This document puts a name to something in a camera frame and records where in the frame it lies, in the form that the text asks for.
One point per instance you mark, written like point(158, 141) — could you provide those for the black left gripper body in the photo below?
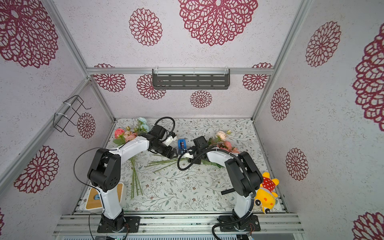
point(165, 150)

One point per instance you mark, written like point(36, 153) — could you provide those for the pink rose bouquet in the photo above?
point(220, 141)

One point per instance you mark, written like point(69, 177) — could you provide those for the black wire wall rack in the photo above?
point(64, 120)

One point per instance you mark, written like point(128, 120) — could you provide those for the wooden lid tissue box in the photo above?
point(92, 202)

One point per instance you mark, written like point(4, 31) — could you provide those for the yellow plush bear toy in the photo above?
point(266, 196)

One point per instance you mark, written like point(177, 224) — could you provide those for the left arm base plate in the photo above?
point(120, 225)

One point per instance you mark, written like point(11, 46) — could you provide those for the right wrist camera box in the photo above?
point(201, 143)

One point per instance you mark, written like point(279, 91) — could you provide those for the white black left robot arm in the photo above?
point(105, 169)

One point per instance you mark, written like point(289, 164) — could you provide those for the mixed pastel flower bouquet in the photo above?
point(123, 136)

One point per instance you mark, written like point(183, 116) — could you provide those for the grey wall shelf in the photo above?
point(166, 80)

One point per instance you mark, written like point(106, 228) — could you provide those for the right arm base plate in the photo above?
point(249, 224)

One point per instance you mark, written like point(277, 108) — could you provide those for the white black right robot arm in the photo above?
point(244, 175)

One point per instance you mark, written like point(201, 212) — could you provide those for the black round knob tool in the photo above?
point(225, 192)

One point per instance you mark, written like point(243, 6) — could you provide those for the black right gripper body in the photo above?
point(195, 151)

